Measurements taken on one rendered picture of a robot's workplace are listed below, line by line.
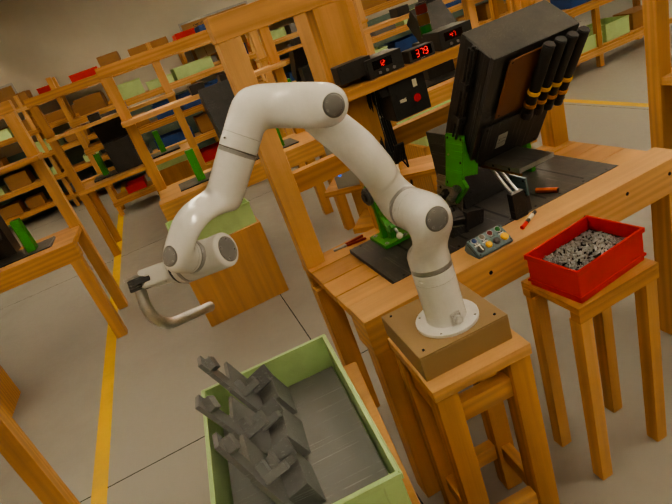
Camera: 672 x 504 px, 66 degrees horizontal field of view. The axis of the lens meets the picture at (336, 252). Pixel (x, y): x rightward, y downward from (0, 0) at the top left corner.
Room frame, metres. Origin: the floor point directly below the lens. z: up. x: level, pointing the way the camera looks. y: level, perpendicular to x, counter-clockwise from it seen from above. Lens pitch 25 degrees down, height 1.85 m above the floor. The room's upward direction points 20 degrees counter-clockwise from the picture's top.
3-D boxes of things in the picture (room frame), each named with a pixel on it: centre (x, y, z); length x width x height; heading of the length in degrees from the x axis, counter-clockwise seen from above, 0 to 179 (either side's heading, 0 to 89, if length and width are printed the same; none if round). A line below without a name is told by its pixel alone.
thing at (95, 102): (8.70, 1.60, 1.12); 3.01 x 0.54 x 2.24; 103
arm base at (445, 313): (1.28, -0.24, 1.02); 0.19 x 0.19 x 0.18
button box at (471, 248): (1.65, -0.53, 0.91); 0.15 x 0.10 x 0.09; 105
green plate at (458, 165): (1.91, -0.59, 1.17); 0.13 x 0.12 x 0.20; 105
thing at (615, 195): (1.72, -0.71, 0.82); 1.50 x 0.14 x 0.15; 105
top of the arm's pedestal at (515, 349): (1.28, -0.24, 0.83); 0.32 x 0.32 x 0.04; 10
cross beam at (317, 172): (2.35, -0.55, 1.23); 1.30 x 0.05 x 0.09; 105
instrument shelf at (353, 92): (2.24, -0.58, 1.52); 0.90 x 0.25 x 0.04; 105
